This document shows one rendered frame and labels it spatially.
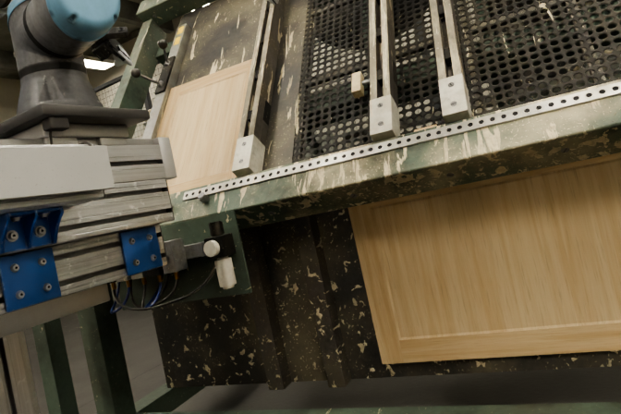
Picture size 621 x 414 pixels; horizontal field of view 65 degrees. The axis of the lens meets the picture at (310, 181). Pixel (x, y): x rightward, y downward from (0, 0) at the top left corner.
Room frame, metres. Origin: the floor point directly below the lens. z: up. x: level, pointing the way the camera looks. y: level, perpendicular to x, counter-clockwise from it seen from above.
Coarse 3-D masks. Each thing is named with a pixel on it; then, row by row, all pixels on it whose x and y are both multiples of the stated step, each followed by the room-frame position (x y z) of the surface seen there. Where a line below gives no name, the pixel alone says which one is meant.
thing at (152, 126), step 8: (184, 24) 2.17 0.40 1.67; (176, 32) 2.16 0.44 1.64; (184, 32) 2.14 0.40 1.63; (184, 40) 2.12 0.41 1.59; (176, 48) 2.09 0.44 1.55; (184, 48) 2.11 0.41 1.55; (168, 56) 2.08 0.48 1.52; (176, 56) 2.05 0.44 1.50; (176, 64) 2.04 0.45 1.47; (176, 72) 2.03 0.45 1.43; (168, 80) 1.97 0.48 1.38; (176, 80) 2.02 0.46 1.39; (168, 88) 1.96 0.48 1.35; (160, 96) 1.94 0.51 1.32; (152, 104) 1.93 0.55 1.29; (160, 104) 1.91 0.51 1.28; (152, 112) 1.90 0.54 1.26; (160, 112) 1.89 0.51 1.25; (152, 120) 1.87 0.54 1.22; (160, 120) 1.88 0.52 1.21; (152, 128) 1.84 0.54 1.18; (144, 136) 1.84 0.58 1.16; (152, 136) 1.83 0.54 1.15
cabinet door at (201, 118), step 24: (216, 72) 1.88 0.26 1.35; (240, 72) 1.80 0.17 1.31; (168, 96) 1.95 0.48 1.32; (192, 96) 1.88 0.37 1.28; (216, 96) 1.80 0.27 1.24; (240, 96) 1.73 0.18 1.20; (168, 120) 1.86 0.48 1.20; (192, 120) 1.79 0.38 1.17; (216, 120) 1.72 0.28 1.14; (240, 120) 1.66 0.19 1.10; (192, 144) 1.72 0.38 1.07; (216, 144) 1.65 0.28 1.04; (192, 168) 1.65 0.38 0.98; (216, 168) 1.59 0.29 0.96
